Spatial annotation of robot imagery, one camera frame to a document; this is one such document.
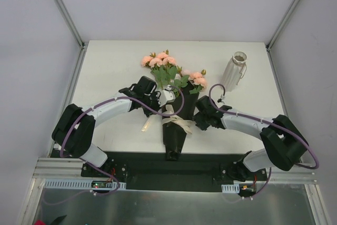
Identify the pink rose bouquet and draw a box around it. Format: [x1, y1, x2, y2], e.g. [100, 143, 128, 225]
[141, 50, 207, 96]

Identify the cream printed ribbon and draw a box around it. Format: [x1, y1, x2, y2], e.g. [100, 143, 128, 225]
[140, 105, 197, 136]

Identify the black wrapping paper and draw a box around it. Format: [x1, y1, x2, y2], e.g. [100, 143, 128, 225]
[162, 84, 199, 161]

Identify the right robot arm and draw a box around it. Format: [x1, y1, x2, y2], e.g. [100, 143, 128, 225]
[193, 96, 309, 182]

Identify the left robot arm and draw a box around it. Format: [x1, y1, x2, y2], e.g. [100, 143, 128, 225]
[52, 76, 161, 177]

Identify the white ribbed ceramic vase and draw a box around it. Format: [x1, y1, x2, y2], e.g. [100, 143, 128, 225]
[221, 52, 247, 92]

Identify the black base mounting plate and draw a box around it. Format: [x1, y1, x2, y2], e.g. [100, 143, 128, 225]
[49, 150, 272, 191]

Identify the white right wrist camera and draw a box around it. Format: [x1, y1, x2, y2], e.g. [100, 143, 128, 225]
[217, 97, 225, 104]

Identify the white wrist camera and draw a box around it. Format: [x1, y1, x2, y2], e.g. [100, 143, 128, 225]
[217, 97, 225, 104]
[158, 90, 175, 107]

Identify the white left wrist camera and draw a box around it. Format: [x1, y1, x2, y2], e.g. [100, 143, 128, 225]
[158, 90, 175, 107]

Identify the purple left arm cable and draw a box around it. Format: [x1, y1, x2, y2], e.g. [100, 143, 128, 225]
[59, 84, 185, 159]

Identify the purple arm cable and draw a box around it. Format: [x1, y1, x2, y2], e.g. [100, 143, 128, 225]
[59, 84, 185, 159]
[209, 83, 320, 170]

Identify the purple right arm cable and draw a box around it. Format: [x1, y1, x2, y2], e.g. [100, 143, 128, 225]
[209, 83, 320, 170]

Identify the right white cable duct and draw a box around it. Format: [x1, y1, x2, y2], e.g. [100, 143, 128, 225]
[221, 183, 256, 194]

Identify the white cable duct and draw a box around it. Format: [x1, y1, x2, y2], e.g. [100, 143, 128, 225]
[44, 179, 126, 191]
[221, 183, 256, 194]

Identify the aluminium rail right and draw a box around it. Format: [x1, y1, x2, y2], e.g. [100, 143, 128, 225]
[270, 167, 318, 184]

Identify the aluminium rail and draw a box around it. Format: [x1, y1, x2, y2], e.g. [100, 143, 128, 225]
[33, 158, 83, 179]
[270, 167, 318, 184]

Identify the aluminium rail left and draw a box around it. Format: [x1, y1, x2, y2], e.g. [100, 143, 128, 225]
[33, 158, 83, 179]

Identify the left white cable duct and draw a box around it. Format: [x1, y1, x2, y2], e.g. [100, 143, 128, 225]
[44, 179, 126, 191]

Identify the left aluminium frame post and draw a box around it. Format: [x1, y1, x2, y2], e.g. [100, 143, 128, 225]
[54, 0, 86, 49]

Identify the aluminium frame post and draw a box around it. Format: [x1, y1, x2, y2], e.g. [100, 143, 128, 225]
[54, 0, 86, 49]
[266, 0, 301, 52]

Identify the right aluminium frame post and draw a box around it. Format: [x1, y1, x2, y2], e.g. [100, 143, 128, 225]
[266, 0, 301, 52]

